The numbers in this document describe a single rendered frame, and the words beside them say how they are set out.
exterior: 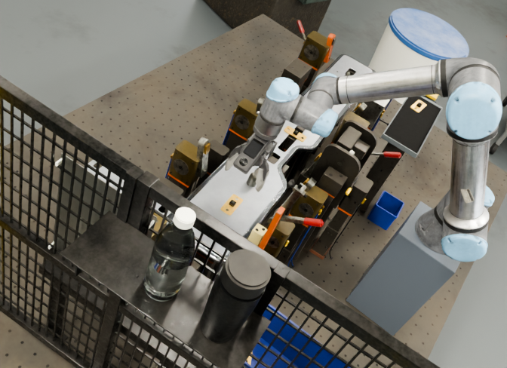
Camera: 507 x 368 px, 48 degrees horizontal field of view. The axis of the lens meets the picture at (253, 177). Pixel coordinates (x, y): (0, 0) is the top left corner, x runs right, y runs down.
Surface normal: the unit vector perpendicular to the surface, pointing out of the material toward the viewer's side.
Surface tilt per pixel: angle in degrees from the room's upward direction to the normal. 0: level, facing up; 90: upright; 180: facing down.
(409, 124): 0
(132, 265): 0
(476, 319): 0
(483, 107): 85
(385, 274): 90
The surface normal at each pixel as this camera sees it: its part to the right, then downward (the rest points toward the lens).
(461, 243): -0.27, 0.72
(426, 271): -0.54, 0.47
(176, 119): 0.29, -0.66
